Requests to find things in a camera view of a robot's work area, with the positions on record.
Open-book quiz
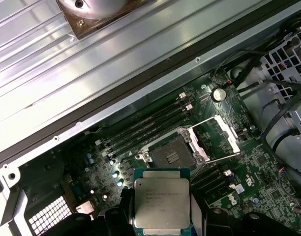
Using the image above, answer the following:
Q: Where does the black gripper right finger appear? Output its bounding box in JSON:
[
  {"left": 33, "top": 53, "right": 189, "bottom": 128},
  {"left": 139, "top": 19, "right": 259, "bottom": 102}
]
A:
[{"left": 190, "top": 196, "right": 301, "bottom": 236}]

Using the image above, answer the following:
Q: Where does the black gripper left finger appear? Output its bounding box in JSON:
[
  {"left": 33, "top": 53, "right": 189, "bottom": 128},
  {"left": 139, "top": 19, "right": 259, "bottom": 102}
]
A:
[{"left": 58, "top": 188, "right": 135, "bottom": 236}]

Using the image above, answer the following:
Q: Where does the grey CPU chip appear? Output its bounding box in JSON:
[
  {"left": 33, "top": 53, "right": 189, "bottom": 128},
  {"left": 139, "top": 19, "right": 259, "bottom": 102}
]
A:
[{"left": 132, "top": 168, "right": 191, "bottom": 236}]

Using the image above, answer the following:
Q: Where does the metal socket cover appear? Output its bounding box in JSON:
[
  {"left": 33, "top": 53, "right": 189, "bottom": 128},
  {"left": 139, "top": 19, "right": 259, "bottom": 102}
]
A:
[{"left": 182, "top": 115, "right": 242, "bottom": 164}]

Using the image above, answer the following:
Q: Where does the CPU socket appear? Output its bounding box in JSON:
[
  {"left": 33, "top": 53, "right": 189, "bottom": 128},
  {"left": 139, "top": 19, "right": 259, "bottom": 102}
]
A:
[{"left": 137, "top": 125, "right": 210, "bottom": 173}]

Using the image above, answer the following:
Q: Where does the green motherboard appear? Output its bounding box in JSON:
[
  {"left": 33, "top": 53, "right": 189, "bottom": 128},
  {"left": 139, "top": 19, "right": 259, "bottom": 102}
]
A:
[{"left": 59, "top": 73, "right": 301, "bottom": 236}]

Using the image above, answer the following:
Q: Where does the black PC case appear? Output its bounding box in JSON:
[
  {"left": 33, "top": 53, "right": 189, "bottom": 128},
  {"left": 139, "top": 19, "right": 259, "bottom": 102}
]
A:
[{"left": 0, "top": 0, "right": 301, "bottom": 236}]

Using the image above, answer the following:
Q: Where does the silver coin battery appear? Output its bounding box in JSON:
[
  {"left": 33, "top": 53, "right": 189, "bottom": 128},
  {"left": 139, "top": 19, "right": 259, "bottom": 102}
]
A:
[{"left": 212, "top": 88, "right": 227, "bottom": 102}]

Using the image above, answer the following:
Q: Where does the thick black cable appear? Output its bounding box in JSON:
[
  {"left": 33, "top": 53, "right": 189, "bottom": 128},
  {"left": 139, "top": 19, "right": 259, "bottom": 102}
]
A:
[{"left": 262, "top": 78, "right": 301, "bottom": 177}]

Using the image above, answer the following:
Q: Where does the perforated metal bracket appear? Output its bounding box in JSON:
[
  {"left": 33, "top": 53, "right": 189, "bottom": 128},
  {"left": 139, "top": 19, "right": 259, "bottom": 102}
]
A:
[{"left": 260, "top": 31, "right": 301, "bottom": 99}]

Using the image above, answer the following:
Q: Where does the square brown base plate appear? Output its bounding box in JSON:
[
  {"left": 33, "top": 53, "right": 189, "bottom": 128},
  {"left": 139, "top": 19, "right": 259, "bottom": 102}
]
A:
[{"left": 54, "top": 0, "right": 138, "bottom": 40}]

